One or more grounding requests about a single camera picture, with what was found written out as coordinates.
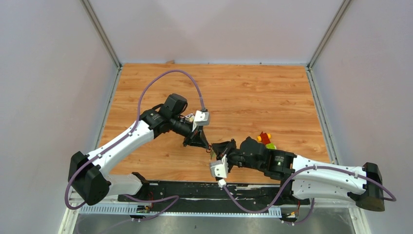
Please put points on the green tagged key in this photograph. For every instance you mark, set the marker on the green tagged key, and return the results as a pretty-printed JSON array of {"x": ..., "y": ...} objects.
[{"x": 212, "y": 156}]

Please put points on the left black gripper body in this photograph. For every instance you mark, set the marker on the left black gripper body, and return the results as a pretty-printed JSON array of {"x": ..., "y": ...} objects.
[{"x": 194, "y": 135}]

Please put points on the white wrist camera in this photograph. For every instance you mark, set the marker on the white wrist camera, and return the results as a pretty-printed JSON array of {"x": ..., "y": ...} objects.
[
  {"x": 201, "y": 118},
  {"x": 219, "y": 168}
]

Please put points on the colourful toy block car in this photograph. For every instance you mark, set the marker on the colourful toy block car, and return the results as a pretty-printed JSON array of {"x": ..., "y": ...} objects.
[{"x": 265, "y": 138}]

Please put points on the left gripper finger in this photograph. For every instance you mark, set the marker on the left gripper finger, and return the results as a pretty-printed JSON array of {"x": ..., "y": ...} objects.
[
  {"x": 203, "y": 139},
  {"x": 196, "y": 144}
]

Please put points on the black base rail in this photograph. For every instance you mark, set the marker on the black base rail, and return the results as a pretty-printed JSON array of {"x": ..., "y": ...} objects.
[{"x": 207, "y": 197}]

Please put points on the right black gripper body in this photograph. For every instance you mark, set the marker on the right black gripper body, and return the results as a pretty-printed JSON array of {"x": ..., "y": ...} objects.
[{"x": 234, "y": 157}]

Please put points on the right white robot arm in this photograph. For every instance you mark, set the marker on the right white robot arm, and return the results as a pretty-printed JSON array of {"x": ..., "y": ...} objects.
[{"x": 301, "y": 177}]

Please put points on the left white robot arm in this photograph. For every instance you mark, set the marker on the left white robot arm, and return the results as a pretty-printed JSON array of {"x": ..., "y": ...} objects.
[{"x": 89, "y": 174}]

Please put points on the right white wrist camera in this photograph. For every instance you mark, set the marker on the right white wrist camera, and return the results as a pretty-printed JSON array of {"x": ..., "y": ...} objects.
[{"x": 219, "y": 168}]

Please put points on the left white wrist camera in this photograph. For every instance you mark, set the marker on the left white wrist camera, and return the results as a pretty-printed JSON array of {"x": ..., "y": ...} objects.
[{"x": 201, "y": 118}]

